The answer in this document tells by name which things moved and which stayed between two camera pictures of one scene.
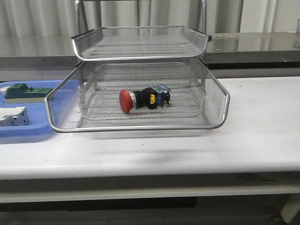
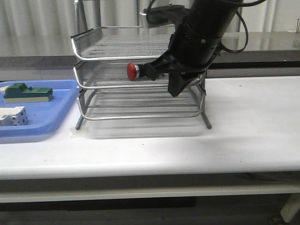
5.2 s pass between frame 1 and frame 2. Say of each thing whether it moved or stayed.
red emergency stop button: moved
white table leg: stayed
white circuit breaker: stayed
